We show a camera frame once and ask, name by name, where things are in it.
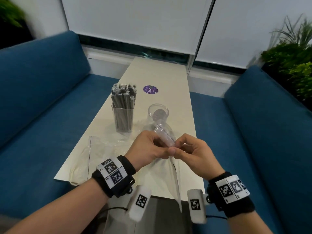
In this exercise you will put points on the white roller blind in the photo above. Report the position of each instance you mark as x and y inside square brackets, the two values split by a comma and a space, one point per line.
[248, 29]
[136, 19]

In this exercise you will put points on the person's left forearm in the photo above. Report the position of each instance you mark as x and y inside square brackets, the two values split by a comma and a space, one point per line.
[65, 209]

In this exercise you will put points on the green fern plant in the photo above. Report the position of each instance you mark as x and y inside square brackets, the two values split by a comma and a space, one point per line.
[9, 10]

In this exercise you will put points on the green potted plant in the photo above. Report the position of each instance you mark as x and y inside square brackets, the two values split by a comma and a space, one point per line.
[291, 63]

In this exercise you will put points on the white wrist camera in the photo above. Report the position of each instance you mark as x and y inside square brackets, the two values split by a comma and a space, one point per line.
[140, 202]
[197, 205]

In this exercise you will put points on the blue sofa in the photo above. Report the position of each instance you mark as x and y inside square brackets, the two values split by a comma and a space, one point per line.
[41, 114]
[256, 148]

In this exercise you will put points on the clear plastic cup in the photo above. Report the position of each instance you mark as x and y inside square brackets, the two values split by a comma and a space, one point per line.
[158, 114]
[164, 135]

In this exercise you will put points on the black wristband with markers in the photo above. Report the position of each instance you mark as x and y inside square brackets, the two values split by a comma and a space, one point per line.
[113, 176]
[231, 194]

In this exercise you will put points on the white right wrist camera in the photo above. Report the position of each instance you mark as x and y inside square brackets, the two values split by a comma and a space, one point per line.
[197, 205]

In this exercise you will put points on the person's right hand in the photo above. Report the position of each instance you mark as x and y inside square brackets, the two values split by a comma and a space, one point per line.
[198, 158]

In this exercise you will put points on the person's left thumb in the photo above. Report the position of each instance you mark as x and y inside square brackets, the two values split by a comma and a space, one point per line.
[166, 153]

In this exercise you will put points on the round purple sticker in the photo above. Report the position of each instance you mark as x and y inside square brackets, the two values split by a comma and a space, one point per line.
[150, 89]

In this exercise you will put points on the person's left hand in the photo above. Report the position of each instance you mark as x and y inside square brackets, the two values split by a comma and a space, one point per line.
[142, 153]

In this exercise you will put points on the bundle of wrapped grey straws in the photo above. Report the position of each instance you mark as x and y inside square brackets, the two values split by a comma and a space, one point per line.
[123, 97]

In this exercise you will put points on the black right wristband with markers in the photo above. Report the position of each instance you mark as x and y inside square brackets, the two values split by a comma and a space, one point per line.
[231, 194]

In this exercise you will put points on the crumpled clear plastic bag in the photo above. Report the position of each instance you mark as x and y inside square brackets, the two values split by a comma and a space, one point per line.
[102, 153]

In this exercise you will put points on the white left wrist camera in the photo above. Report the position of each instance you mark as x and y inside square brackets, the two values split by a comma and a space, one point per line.
[140, 202]

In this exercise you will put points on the black left wristband with markers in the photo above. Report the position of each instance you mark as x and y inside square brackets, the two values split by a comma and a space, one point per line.
[113, 176]

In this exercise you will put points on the clear square straw holder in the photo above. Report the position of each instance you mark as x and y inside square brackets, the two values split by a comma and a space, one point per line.
[122, 120]

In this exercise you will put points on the person's right forearm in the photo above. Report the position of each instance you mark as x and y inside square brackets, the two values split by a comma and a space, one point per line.
[246, 224]

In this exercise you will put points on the person's right thumb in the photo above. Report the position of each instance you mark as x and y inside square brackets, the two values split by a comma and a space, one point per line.
[184, 149]

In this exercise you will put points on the long clear plastic sleeve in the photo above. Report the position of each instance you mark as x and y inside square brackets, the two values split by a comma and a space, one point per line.
[174, 177]

